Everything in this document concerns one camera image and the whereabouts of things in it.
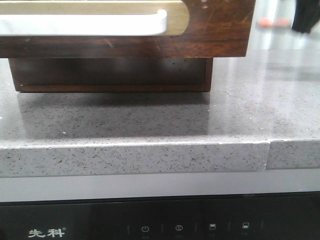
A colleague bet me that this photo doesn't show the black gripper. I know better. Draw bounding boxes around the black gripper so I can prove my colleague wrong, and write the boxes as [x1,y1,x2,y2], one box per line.
[291,0,320,34]

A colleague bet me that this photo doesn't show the orange grey scissors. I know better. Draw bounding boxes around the orange grey scissors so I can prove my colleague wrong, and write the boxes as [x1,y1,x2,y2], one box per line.
[257,17,291,28]

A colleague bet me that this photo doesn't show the white drawer label plate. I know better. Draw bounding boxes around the white drawer label plate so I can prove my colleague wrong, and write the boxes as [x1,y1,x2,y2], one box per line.
[0,9,168,37]

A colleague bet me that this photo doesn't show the dark wooden drawer cabinet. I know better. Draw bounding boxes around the dark wooden drawer cabinet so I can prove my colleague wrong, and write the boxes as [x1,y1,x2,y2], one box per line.
[8,58,213,93]

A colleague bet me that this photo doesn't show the black appliance control panel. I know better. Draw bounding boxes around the black appliance control panel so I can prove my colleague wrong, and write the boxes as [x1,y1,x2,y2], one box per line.
[0,191,320,240]

